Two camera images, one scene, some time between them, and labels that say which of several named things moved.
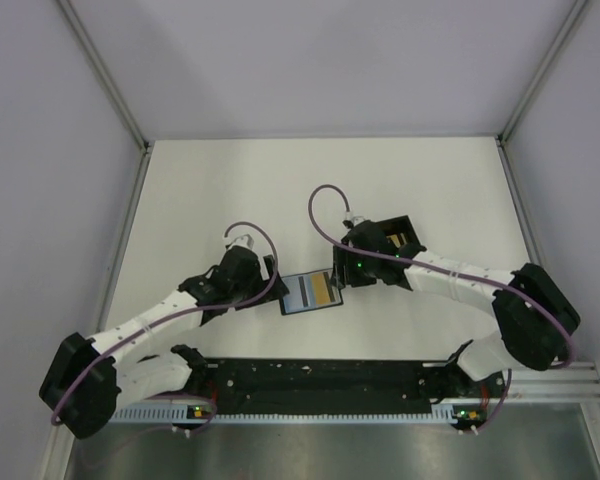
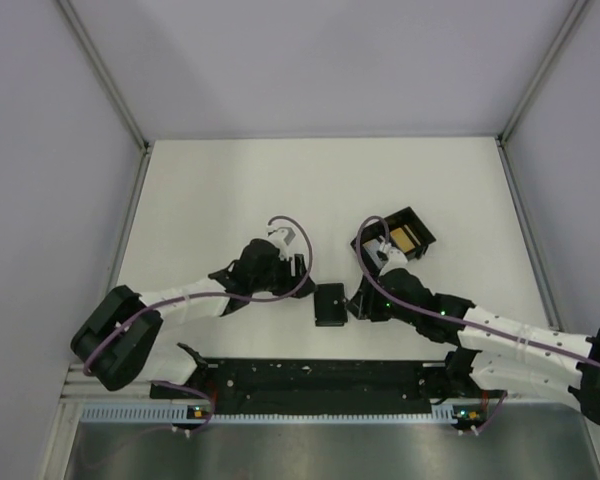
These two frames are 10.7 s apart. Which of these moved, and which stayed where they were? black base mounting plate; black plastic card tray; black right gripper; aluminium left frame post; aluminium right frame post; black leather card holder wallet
Moved: black right gripper; black leather card holder wallet; black plastic card tray
Stayed: aluminium right frame post; aluminium left frame post; black base mounting plate
